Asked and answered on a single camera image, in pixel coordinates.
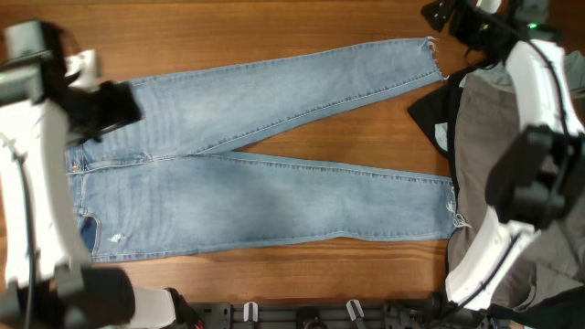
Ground light blue denim jeans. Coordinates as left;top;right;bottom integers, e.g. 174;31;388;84
66;37;459;262

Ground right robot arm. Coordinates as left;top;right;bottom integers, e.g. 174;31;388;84
420;0;584;311

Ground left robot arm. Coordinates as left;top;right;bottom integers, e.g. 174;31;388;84
1;20;176;328

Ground teal t-shirt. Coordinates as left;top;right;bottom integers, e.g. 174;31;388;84
469;51;584;91

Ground grey khaki trousers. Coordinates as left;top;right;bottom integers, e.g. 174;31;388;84
448;74;584;312

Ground black t-shirt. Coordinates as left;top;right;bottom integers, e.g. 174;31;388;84
409;70;584;328

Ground black mounting rail base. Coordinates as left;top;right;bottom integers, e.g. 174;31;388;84
192;300;511;329

